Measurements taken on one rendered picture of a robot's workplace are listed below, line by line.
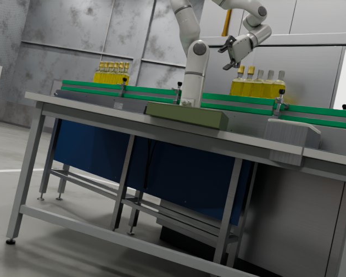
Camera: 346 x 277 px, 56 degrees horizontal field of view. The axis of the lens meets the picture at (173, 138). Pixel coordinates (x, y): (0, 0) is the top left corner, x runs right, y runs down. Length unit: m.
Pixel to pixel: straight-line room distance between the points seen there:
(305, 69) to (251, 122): 0.46
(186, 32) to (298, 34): 0.74
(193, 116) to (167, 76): 10.71
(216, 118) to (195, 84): 0.23
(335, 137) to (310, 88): 0.37
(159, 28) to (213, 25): 10.41
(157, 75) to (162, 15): 2.25
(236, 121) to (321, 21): 0.74
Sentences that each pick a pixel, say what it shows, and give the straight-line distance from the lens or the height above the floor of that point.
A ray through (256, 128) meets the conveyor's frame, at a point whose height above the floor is 0.81.
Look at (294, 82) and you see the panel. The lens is 1.90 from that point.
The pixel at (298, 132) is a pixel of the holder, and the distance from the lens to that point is 1.35.
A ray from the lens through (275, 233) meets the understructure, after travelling 1.89.
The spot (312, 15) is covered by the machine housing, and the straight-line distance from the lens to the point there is 2.05.
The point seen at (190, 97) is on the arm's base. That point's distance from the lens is 1.43.
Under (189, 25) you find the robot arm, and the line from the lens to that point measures 1.51.
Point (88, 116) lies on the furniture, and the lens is 1.58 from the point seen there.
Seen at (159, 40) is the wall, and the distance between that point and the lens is 12.51.
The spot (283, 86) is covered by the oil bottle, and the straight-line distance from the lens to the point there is 1.76.
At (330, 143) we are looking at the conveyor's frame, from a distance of 1.60.
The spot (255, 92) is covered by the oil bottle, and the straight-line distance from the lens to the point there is 1.80.
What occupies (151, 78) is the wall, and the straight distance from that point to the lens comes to 12.17.
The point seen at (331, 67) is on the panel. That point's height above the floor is 1.21.
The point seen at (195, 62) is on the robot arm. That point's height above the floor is 1.02.
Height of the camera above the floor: 0.65
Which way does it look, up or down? 1 degrees up
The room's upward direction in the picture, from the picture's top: 12 degrees clockwise
